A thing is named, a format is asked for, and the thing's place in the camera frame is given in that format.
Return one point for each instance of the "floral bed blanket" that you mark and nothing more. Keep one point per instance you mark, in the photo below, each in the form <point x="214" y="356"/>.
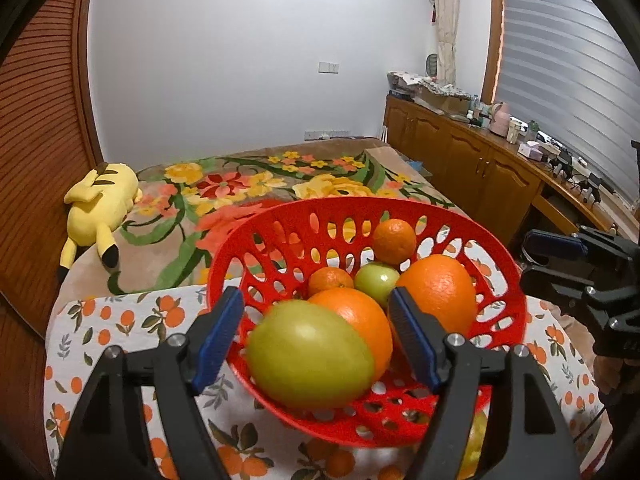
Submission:
<point x="186" y="209"/>

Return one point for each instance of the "red perforated plastic basket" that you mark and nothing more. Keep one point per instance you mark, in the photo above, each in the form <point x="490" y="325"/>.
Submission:
<point x="281" y="246"/>

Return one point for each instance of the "large orange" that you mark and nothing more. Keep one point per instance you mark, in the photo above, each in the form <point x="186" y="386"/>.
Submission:
<point x="440" y="286"/>
<point x="366" y="317"/>

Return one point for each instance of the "window roller blind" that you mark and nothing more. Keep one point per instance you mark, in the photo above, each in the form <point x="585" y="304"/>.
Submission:
<point x="564" y="67"/>

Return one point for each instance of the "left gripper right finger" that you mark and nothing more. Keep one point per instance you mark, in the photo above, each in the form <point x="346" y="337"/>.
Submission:
<point x="526" y="435"/>

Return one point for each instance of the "beige curtain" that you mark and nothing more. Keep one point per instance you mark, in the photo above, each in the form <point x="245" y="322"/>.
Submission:
<point x="447" y="17"/>

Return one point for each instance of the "orange print white cloth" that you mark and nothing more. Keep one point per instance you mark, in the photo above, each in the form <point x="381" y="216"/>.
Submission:
<point x="251" y="442"/>

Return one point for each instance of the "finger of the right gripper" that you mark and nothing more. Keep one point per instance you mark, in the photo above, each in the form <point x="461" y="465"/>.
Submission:
<point x="555" y="247"/>
<point x="560" y="282"/>

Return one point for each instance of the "large yellow-green pear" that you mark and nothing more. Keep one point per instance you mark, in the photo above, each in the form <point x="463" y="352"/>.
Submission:
<point x="474" y="446"/>

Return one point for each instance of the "yellow plush toy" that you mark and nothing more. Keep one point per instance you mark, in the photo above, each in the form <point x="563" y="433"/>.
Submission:
<point x="99" y="203"/>

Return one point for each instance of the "medium tangerine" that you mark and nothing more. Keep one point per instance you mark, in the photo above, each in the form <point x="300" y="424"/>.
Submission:
<point x="328" y="278"/>

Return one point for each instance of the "small green apple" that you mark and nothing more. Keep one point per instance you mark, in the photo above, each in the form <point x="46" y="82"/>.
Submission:
<point x="377" y="281"/>

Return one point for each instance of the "wooden louvered wardrobe door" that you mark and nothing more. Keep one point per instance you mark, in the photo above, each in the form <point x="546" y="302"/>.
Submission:
<point x="48" y="140"/>

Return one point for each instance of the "white wall switch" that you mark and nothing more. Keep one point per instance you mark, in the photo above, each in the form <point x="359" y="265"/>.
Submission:
<point x="328" y="68"/>

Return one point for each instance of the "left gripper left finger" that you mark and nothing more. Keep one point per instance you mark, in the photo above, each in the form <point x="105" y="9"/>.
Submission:
<point x="108" y="437"/>

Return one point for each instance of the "small tangerine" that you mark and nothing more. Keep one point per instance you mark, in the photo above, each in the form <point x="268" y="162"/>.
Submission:
<point x="394" y="241"/>

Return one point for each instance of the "wooden sideboard cabinet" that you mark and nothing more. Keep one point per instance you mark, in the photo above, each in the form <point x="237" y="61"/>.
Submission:
<point x="485" y="176"/>

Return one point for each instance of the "pink kettle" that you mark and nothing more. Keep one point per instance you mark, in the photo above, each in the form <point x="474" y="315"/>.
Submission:
<point x="499" y="118"/>

